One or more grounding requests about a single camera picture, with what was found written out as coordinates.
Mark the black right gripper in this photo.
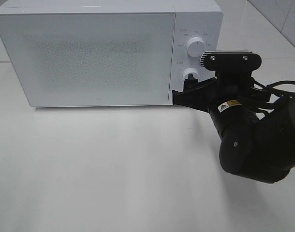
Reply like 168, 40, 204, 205
172, 73, 256, 116

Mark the black camera cable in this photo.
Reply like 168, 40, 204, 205
250, 77, 295, 114

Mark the white upper power knob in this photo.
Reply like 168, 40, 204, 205
186, 35, 206, 58

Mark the white microwave door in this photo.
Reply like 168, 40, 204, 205
0, 13, 174, 107

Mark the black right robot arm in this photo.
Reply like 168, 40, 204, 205
172, 72, 295, 184

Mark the white timer knob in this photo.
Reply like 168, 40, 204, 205
182, 68, 201, 80

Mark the white microwave oven body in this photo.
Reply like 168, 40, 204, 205
0, 0, 223, 107

